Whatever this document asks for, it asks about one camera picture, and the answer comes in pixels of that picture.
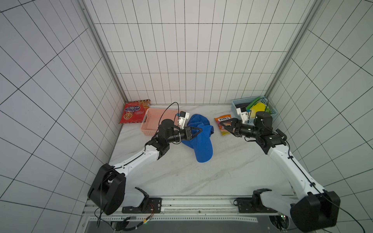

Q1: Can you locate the green toy cucumber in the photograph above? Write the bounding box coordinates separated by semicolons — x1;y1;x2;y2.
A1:
246;97;261;112

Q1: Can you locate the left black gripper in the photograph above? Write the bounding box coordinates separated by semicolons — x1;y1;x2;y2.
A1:
167;126;202;142

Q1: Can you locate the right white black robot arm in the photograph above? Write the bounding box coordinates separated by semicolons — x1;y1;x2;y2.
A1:
220;111;341;233

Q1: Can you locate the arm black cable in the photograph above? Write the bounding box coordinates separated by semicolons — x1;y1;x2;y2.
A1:
256;98;366;233
93;101;180;232

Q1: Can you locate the pink plastic basket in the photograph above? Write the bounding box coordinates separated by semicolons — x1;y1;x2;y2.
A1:
141;108;178;136

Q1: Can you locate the purple toy eggplant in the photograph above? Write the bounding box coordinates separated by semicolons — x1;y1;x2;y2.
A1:
235;103;249;109

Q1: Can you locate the red cookie snack bag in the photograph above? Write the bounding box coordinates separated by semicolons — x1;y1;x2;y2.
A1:
119;99;151;124

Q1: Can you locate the aluminium mounting rail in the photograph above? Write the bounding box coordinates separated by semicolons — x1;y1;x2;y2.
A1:
83;196;290;223

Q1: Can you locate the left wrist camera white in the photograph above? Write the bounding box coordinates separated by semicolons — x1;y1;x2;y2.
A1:
177;111;189;129

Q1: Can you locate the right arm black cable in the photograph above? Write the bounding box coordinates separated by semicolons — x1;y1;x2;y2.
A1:
256;98;366;233

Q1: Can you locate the yellow toy cabbage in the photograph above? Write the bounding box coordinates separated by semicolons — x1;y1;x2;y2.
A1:
250;102;272;118

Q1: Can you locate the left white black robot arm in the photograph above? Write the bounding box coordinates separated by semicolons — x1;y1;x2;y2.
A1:
87;119;203;215

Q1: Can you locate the light blue plastic basket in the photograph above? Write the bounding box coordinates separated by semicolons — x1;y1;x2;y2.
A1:
231;96;278;120

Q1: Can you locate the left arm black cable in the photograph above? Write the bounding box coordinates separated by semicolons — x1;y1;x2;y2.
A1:
93;101;180;232

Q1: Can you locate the orange Fox's candy bag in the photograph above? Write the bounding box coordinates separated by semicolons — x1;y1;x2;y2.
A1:
214;114;231;136

